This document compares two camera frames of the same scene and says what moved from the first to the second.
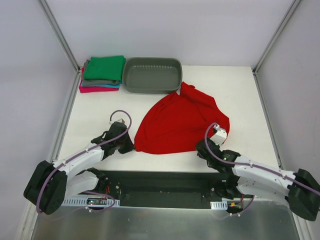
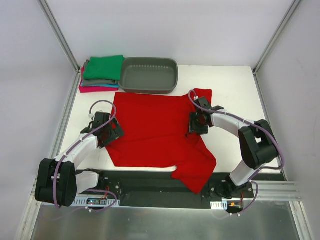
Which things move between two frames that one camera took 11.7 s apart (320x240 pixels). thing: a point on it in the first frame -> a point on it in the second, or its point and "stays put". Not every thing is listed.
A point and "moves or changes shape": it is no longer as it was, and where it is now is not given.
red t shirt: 177,123 moves or changes shape
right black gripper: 204,150 -> 197,128
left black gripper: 125,144 -> 116,132
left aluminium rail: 58,142 stays put
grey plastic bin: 152,75 stays put
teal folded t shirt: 109,85 stays put
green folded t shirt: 109,67 stays put
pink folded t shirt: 87,89 stays put
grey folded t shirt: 86,82 stays put
